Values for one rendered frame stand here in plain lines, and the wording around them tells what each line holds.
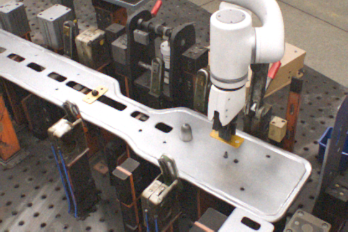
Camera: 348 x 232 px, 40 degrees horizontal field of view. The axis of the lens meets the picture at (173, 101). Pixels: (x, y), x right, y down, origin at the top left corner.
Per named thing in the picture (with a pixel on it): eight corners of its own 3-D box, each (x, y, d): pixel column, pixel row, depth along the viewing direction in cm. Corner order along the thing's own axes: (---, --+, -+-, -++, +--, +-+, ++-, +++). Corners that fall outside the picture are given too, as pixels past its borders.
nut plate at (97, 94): (90, 104, 143) (89, 101, 142) (81, 99, 145) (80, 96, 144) (109, 89, 148) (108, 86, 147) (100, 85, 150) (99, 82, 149)
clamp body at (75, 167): (61, 210, 151) (35, 129, 129) (88, 185, 158) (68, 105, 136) (82, 224, 146) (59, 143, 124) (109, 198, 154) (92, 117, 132)
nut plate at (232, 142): (208, 135, 121) (208, 132, 120) (216, 127, 123) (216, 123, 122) (237, 148, 116) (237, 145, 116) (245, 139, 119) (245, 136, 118)
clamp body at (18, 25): (14, 84, 203) (-11, 8, 180) (35, 71, 210) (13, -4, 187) (29, 92, 198) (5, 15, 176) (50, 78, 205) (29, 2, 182)
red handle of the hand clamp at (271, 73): (245, 107, 128) (270, 56, 131) (247, 109, 130) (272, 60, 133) (258, 112, 126) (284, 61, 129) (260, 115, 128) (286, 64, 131)
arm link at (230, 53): (250, 57, 109) (210, 58, 110) (254, 5, 101) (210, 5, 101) (253, 79, 103) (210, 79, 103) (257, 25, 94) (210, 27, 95)
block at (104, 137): (92, 168, 164) (77, 103, 146) (118, 145, 172) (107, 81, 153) (104, 175, 161) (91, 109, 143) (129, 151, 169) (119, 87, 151)
